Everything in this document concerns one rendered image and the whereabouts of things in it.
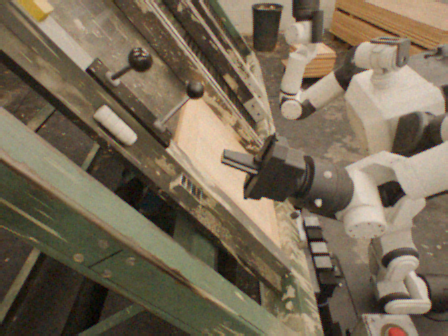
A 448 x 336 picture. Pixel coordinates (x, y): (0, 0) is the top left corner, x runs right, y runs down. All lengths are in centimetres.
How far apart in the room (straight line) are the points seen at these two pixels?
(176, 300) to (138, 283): 7
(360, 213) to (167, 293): 33
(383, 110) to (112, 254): 70
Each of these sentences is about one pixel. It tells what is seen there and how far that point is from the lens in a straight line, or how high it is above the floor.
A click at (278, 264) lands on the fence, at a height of 94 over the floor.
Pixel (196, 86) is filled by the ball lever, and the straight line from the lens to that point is 62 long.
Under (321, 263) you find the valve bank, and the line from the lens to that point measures 116.
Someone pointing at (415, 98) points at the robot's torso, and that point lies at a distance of 90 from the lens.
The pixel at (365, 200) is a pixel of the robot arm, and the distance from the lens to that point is 55.
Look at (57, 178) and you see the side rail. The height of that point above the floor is 146.
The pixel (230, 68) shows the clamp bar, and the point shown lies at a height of 117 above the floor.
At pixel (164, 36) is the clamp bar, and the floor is 143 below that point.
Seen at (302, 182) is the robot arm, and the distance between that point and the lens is 51.
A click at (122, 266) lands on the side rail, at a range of 48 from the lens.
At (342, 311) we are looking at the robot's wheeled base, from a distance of 177.
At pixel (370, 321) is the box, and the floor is 93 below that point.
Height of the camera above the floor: 169
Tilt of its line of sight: 39 degrees down
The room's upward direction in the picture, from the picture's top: straight up
